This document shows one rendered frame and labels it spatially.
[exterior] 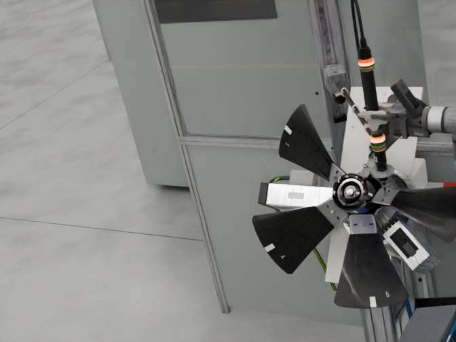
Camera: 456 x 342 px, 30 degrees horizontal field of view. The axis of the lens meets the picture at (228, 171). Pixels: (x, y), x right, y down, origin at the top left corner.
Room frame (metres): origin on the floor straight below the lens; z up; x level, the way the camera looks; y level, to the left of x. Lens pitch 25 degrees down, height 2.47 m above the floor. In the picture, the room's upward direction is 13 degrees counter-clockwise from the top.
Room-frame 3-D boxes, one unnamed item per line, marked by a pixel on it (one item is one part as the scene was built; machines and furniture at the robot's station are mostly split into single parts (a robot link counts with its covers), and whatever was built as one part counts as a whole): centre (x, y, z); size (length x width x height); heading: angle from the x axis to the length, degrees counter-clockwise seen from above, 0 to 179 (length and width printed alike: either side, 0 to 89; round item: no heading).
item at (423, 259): (2.29, -0.51, 0.98); 0.20 x 0.16 x 0.20; 145
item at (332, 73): (2.92, -0.46, 1.36); 0.10 x 0.07 x 0.08; 0
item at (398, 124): (2.22, -0.54, 1.45); 0.12 x 0.08 x 0.09; 53
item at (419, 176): (2.87, -0.64, 0.92); 0.17 x 0.16 x 0.11; 145
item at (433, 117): (2.18, -0.61, 1.45); 0.08 x 0.05 x 0.08; 143
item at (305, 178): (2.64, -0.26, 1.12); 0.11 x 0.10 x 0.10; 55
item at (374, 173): (2.30, -0.46, 1.32); 0.09 x 0.07 x 0.10; 0
